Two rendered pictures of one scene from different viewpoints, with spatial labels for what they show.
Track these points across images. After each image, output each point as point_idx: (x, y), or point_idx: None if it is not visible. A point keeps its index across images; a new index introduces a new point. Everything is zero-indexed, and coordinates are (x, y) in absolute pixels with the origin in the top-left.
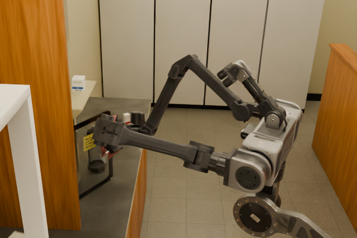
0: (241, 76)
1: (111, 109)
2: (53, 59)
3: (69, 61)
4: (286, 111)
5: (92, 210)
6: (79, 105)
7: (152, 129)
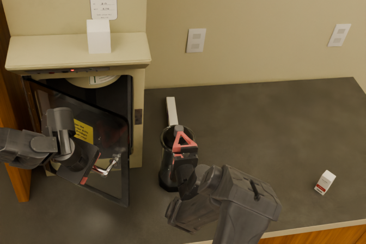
0: None
1: (360, 151)
2: None
3: None
4: None
5: (63, 205)
6: (22, 61)
7: (173, 221)
